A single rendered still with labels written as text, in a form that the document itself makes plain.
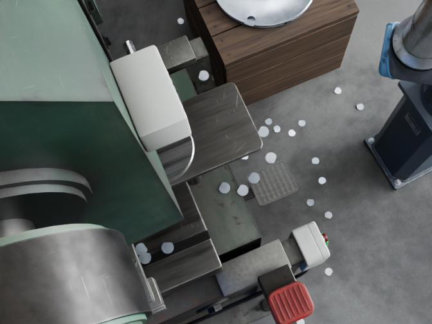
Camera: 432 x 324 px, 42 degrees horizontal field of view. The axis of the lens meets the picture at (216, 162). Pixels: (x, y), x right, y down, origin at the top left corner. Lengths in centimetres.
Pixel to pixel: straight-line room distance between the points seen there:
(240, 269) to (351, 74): 101
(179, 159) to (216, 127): 9
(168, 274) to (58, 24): 74
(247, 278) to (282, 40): 72
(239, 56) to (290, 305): 78
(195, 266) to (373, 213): 88
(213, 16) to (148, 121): 119
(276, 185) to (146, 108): 121
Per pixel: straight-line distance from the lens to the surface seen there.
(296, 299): 98
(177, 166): 100
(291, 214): 177
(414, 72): 124
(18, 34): 34
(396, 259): 180
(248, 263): 110
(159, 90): 44
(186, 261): 104
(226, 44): 157
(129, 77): 45
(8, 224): 42
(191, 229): 105
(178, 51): 124
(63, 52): 34
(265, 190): 162
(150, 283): 102
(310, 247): 112
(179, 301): 112
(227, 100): 104
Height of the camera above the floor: 174
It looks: 73 degrees down
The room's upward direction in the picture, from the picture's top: 12 degrees counter-clockwise
